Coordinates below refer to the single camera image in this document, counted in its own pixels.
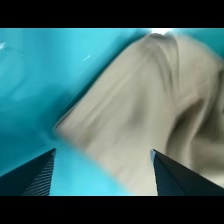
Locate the brown T-shirt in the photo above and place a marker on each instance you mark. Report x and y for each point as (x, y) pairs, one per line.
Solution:
(143, 110)

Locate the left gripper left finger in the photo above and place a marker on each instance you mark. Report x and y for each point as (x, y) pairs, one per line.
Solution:
(35, 178)

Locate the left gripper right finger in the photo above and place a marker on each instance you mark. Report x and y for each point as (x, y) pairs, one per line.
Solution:
(176, 180)

